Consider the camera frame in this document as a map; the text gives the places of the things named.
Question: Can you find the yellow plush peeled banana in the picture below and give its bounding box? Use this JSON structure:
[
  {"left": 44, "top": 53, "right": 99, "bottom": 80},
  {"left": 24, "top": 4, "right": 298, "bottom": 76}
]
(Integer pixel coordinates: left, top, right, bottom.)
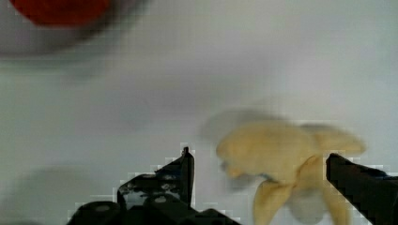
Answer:
[{"left": 216, "top": 120, "right": 366, "bottom": 225}]

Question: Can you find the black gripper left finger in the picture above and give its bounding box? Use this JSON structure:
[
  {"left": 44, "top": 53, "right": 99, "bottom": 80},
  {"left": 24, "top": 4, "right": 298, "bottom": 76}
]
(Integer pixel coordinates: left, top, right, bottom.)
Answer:
[{"left": 66, "top": 147, "right": 240, "bottom": 225}]

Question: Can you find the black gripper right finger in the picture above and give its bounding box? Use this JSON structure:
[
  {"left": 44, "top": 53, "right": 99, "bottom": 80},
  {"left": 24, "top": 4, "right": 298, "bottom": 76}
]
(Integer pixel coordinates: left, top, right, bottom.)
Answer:
[{"left": 326, "top": 154, "right": 398, "bottom": 225}]

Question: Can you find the red plush ketchup bottle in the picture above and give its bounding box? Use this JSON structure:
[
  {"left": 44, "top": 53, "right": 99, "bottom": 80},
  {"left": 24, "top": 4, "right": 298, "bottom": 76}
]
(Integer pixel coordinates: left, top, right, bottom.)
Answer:
[{"left": 8, "top": 0, "right": 111, "bottom": 27}]

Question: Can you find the grey round plate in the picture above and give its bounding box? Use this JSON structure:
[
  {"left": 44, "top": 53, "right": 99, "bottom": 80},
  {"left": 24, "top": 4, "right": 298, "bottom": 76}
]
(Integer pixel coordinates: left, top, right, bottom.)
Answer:
[{"left": 0, "top": 0, "right": 151, "bottom": 58}]

